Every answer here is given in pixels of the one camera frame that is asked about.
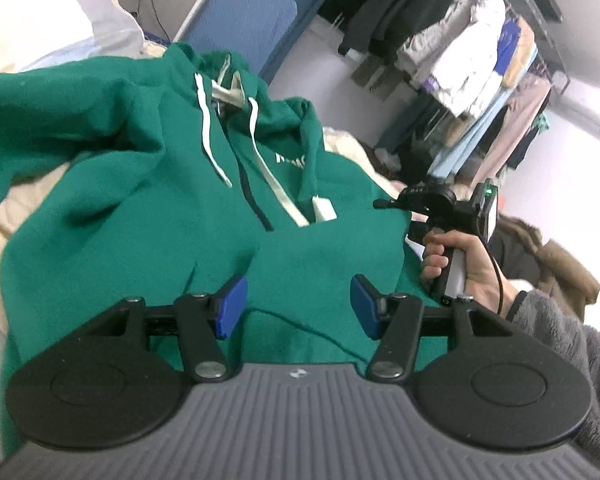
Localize patchwork blanket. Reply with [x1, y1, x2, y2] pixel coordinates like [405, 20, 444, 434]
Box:
[0, 0, 146, 461]

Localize light blue garment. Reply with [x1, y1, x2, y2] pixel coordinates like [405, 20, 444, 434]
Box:
[430, 75, 518, 182]

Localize white cloth bundle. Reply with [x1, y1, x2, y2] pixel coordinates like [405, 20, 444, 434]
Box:
[375, 147, 404, 172]

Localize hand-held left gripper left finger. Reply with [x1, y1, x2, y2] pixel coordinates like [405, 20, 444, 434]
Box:
[102, 275, 248, 382]

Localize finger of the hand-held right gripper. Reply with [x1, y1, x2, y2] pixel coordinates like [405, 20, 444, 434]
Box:
[373, 184, 433, 211]

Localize brown coat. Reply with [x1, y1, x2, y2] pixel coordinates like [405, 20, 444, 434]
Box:
[495, 215, 600, 307]

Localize green hoodie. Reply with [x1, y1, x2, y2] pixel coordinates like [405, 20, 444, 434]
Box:
[0, 42, 448, 461]

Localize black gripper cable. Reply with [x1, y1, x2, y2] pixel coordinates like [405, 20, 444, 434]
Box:
[479, 237, 507, 317]

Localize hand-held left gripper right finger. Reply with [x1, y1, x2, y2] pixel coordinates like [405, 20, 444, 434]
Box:
[351, 275, 512, 380]

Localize person's right hand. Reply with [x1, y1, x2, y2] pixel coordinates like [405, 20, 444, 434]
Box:
[420, 232, 518, 318]

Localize striped garment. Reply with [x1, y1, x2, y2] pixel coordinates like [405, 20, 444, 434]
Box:
[352, 55, 401, 94]

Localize blue padded board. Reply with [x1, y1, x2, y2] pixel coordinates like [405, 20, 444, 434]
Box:
[185, 0, 298, 83]

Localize beige coat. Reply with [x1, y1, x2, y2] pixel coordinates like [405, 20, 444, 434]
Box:
[502, 22, 538, 88]

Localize pink trousers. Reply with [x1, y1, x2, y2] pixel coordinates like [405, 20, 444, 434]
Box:
[472, 72, 553, 182]

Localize long black coat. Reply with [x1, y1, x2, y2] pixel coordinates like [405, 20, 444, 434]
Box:
[337, 0, 468, 67]

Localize person's right forearm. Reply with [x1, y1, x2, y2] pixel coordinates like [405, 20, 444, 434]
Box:
[505, 290, 600, 457]

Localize royal blue garment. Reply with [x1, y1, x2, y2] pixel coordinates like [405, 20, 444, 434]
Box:
[497, 17, 523, 68]

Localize cream fleece blanket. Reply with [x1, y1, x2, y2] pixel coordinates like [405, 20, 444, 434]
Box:
[322, 127, 411, 197]

